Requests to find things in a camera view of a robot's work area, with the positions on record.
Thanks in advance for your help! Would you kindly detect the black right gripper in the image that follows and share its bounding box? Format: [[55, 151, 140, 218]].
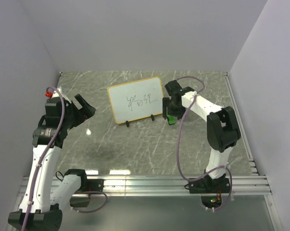
[[162, 97, 186, 120]]

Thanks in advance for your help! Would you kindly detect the green bone shaped eraser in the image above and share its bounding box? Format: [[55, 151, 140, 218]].
[[167, 115, 176, 125]]

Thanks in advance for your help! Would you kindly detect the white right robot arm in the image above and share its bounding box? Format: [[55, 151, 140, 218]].
[[162, 90, 241, 193]]

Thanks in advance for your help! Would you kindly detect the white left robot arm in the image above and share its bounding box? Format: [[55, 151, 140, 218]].
[[8, 87, 105, 231]]

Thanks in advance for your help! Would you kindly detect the yellow framed whiteboard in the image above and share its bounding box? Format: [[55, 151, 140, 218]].
[[107, 77, 164, 124]]

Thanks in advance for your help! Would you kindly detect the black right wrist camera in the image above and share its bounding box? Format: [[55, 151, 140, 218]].
[[164, 80, 195, 97]]

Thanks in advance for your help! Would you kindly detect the red cable connector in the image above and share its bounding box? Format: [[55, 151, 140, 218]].
[[45, 89, 53, 98]]

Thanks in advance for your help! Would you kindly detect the aluminium right side rail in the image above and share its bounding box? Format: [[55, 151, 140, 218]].
[[223, 72, 259, 176]]

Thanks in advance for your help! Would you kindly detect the aluminium rail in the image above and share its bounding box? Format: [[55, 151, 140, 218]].
[[223, 72, 259, 176], [16, 175, 272, 197]]

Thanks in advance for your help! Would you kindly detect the aluminium front rail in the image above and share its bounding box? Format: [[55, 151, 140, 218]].
[[16, 175, 272, 197]]

